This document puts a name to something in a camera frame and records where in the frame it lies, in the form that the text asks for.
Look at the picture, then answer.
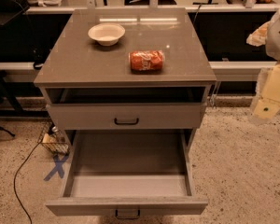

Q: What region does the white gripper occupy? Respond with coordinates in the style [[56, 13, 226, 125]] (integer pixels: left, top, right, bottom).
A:
[[248, 61, 280, 124]]

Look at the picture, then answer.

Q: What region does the orange coke can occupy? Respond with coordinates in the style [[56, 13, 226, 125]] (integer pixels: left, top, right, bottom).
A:
[[129, 50, 165, 72]]

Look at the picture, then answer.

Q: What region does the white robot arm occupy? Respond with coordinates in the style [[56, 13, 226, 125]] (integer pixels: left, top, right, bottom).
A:
[[246, 8, 280, 122]]

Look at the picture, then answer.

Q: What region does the open grey drawer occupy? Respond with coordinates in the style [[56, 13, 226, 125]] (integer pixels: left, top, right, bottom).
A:
[[46, 130, 208, 219]]

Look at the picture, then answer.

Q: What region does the grey drawer cabinet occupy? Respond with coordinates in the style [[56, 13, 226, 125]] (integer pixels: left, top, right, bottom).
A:
[[35, 7, 216, 142]]

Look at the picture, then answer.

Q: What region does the white paper bowl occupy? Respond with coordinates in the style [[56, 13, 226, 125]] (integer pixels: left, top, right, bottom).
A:
[[88, 23, 125, 47]]

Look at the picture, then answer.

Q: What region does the wire basket with items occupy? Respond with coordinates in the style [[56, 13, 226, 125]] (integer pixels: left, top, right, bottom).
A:
[[38, 121, 70, 155]]

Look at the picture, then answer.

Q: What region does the black floor cable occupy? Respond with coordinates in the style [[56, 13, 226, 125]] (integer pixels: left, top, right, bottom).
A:
[[12, 142, 43, 224]]

